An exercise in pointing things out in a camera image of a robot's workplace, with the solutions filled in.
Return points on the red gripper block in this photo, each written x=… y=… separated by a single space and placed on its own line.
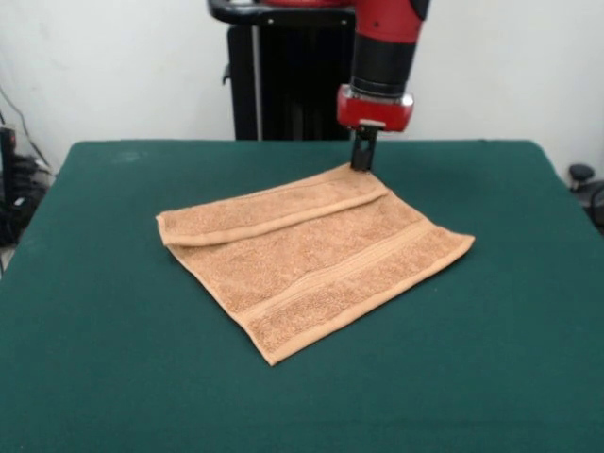
x=373 y=113

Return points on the dark green table cloth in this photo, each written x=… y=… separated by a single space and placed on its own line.
x=141 y=377

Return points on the black office chair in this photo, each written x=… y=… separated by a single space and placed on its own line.
x=590 y=189

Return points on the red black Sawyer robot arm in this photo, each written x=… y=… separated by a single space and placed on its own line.
x=384 y=52

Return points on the tan terry towel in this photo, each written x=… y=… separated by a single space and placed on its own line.
x=316 y=269

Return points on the black electronics box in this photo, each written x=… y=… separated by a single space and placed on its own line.
x=7 y=156

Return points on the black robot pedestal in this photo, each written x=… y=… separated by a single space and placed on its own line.
x=292 y=85

